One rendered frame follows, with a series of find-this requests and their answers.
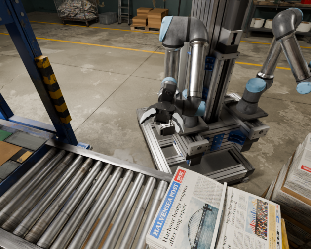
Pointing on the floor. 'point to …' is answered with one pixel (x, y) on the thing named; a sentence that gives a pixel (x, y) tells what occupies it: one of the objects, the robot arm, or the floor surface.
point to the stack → (305, 241)
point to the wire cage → (77, 11)
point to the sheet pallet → (149, 19)
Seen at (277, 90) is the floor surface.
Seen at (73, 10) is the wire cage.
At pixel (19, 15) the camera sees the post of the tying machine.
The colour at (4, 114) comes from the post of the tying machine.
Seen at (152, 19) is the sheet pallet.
